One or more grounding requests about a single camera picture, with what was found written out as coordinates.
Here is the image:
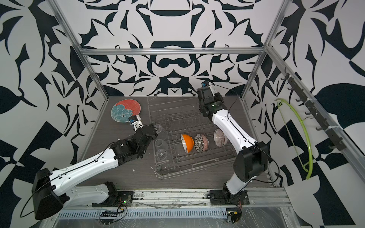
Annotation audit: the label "clear smooth plastic cup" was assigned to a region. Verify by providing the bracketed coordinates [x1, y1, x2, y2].
[154, 124, 164, 135]

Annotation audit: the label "frosted textured plastic cup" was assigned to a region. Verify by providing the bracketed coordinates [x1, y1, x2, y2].
[155, 139, 169, 150]

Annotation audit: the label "clear faceted plastic cup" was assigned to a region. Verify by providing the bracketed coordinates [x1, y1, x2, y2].
[155, 149, 172, 166]

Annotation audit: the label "pink ribbed bowl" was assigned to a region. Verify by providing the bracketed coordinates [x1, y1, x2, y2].
[213, 128, 228, 147]

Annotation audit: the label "black white patterned bowl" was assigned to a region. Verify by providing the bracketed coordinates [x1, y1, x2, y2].
[194, 134, 209, 153]

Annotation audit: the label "grey wire dish rack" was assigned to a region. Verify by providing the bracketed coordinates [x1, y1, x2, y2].
[147, 97, 236, 179]

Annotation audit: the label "white orange small bowl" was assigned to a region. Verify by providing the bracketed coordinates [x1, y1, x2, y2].
[180, 134, 195, 154]

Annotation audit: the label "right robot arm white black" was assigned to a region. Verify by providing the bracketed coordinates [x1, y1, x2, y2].
[197, 83, 268, 196]

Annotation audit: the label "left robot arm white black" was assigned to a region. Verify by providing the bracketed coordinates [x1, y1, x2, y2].
[31, 124, 158, 220]

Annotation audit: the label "teal red striped bowl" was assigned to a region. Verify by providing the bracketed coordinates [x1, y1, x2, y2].
[111, 99, 141, 123]

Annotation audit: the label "green plastic hanger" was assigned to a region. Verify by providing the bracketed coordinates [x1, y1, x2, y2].
[275, 98, 314, 180]

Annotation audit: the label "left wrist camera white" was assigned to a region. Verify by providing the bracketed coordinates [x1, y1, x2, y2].
[128, 115, 143, 132]

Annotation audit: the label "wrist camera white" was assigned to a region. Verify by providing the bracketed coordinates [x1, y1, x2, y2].
[128, 115, 143, 132]
[201, 80, 212, 89]

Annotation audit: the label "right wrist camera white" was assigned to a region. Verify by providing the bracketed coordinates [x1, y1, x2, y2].
[201, 80, 212, 89]

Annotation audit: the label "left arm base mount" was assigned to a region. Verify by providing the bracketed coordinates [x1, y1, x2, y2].
[92, 191, 135, 208]

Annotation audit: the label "white slotted cable duct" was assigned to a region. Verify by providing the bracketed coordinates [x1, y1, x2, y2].
[58, 208, 228, 219]

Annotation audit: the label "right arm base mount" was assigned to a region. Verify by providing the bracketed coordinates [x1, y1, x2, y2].
[207, 189, 250, 206]

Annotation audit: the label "black wall hook rail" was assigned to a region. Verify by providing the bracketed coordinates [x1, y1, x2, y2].
[282, 68, 347, 151]

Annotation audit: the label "aluminium frame bars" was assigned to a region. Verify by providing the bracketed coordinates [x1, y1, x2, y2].
[48, 1, 365, 180]

